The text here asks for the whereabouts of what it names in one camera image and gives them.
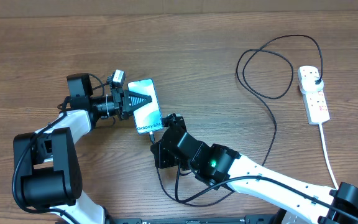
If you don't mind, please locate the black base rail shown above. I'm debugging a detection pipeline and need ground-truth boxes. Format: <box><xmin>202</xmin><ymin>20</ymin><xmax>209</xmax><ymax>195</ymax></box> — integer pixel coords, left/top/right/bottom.
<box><xmin>105</xmin><ymin>212</ymin><xmax>285</xmax><ymax>224</ymax></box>

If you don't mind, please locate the white power strip cord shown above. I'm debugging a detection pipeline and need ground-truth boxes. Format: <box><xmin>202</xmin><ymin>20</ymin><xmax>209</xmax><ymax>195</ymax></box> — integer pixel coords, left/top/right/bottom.
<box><xmin>318</xmin><ymin>123</ymin><xmax>340</xmax><ymax>190</ymax></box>

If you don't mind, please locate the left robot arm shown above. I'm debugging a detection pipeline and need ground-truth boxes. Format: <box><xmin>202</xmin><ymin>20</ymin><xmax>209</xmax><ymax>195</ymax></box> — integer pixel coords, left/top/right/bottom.
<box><xmin>12</xmin><ymin>70</ymin><xmax>152</xmax><ymax>223</ymax></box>

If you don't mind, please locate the white power strip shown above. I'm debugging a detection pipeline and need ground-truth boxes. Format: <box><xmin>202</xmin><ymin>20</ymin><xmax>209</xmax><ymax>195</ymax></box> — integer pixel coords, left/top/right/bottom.
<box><xmin>298</xmin><ymin>65</ymin><xmax>330</xmax><ymax>125</ymax></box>

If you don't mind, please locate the white charger plug adapter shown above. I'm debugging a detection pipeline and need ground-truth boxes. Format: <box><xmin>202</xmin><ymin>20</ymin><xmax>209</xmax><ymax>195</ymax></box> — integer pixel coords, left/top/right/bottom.
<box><xmin>300</xmin><ymin>77</ymin><xmax>324</xmax><ymax>94</ymax></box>

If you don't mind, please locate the blue Galaxy smartphone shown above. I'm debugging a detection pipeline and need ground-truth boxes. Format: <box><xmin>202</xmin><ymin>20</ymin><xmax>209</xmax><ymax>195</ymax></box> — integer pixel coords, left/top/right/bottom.
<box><xmin>128</xmin><ymin>79</ymin><xmax>163</xmax><ymax>134</ymax></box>

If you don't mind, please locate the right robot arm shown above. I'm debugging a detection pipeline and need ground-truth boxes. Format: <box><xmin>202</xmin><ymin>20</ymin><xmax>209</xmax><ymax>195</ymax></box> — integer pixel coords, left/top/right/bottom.
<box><xmin>150</xmin><ymin>114</ymin><xmax>358</xmax><ymax>223</ymax></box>

